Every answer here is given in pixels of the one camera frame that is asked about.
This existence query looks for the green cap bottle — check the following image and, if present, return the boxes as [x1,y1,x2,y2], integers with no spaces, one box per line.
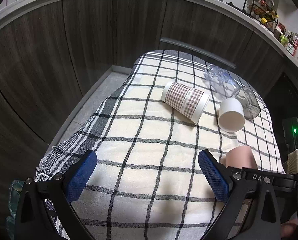
[279,34,289,47]

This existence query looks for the white plastic cup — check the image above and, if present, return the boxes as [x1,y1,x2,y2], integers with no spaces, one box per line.
[218,98,245,133]

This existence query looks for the clear square glass cup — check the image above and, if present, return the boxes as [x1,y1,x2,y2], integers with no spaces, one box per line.
[237,86,260,120]

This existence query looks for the pink plastic cup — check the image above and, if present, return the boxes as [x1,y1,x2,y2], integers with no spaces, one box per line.
[220,146,258,170]

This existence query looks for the black spice rack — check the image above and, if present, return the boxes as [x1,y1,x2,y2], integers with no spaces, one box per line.
[242,0,279,28]

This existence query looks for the black white checkered cloth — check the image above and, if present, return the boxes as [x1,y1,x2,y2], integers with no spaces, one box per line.
[36,50,283,239]

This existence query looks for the black gas stove grate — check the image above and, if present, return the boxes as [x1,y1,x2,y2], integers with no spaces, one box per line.
[226,2,244,12]

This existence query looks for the grey drawer handle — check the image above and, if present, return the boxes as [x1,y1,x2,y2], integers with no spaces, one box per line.
[160,37,236,69]

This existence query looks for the cream ribbed handle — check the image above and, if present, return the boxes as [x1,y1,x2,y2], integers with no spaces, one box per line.
[288,149,298,174]

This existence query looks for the checkered paper cup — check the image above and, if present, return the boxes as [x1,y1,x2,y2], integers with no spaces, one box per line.
[161,81,211,124]

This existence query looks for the red label sauce bottle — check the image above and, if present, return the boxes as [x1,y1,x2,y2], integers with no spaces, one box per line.
[291,35,298,56]

